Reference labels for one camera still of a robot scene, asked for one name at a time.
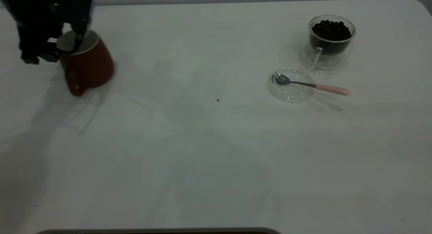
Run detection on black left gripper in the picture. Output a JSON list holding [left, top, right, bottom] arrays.
[[0, 0, 94, 64]]

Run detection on red ceramic mug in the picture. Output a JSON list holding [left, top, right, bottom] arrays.
[[56, 29, 115, 97]]

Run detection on metal spoon with pink handle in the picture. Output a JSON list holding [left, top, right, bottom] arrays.
[[274, 73, 350, 96]]

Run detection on dark coffee beans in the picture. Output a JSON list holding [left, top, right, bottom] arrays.
[[310, 20, 352, 55]]

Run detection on small round glass dish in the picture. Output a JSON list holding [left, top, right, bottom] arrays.
[[268, 67, 316, 103]]

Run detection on clear glass saucer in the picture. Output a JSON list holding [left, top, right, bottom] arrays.
[[300, 43, 349, 72]]

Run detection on clear glass cup with handle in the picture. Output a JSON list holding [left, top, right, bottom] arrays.
[[306, 15, 356, 72]]

